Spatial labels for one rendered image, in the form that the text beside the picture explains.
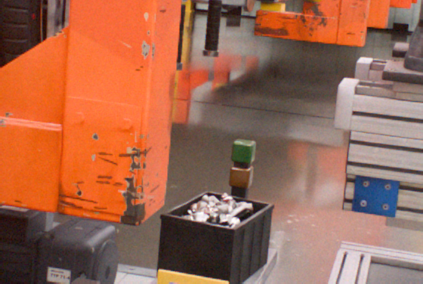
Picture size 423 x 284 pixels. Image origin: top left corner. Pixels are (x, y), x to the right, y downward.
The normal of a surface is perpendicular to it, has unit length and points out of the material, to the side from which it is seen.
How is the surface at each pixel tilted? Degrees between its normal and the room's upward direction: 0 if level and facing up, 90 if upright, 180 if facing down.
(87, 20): 90
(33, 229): 90
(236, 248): 90
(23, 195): 90
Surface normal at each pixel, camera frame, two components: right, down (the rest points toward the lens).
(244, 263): 0.92, 0.15
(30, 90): -0.25, 0.15
